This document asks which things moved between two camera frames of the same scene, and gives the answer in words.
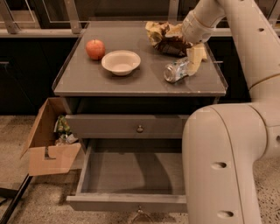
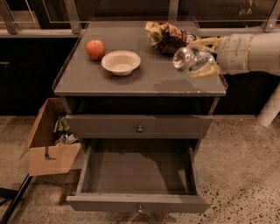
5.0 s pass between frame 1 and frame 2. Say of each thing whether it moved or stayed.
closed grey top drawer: stayed
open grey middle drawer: stayed
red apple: stayed
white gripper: moved
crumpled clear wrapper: stayed
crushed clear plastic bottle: moved
